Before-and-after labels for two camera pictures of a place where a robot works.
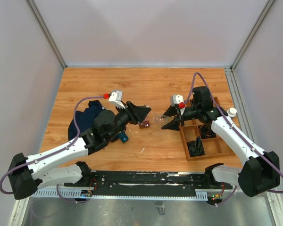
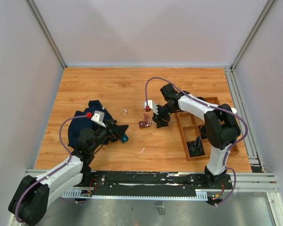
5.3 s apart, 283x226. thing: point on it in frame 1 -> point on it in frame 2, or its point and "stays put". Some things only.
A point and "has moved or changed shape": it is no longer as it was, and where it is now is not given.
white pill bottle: (231, 112) stays put
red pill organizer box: (145, 124) stays put
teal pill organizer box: (123, 137) stays put
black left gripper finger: (141, 112) -> (120, 130)
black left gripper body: (131, 115) -> (111, 133)
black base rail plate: (149, 183) stays put
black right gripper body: (187, 115) -> (163, 114)
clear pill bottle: (162, 119) has moved or changed shape
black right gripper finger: (174, 125) -> (161, 124)
